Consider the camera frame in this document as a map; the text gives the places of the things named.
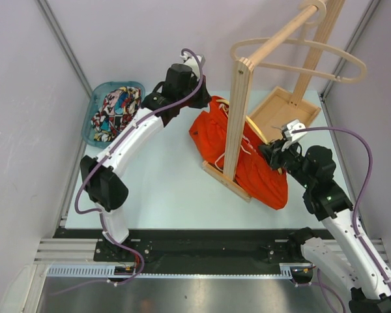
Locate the yellow round hanger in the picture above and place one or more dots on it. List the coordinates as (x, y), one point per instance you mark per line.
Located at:
(272, 112)

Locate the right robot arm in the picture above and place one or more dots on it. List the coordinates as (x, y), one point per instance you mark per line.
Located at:
(362, 272)

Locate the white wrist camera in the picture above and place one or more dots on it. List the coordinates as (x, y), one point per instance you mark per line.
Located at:
(190, 61)
(292, 133)

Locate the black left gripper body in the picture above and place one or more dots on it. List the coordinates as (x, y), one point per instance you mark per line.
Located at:
(194, 85)

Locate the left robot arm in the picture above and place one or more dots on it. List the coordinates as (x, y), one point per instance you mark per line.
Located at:
(184, 86)

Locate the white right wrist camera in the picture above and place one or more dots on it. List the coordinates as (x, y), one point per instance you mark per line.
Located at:
(292, 133)

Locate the wooden clothes rack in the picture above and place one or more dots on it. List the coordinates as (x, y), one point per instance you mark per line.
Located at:
(228, 137)

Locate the orange shorts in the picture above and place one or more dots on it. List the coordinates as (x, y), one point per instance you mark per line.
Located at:
(253, 174)

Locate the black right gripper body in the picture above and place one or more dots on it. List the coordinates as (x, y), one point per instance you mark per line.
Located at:
(290, 159)

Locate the colourful comic print shorts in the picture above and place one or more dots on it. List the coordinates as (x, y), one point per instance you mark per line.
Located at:
(119, 107)

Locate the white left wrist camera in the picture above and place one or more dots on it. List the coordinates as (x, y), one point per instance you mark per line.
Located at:
(190, 61)

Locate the teal plastic basket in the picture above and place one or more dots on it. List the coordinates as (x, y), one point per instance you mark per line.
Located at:
(95, 102)

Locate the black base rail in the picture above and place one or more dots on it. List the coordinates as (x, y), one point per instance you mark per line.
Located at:
(199, 253)

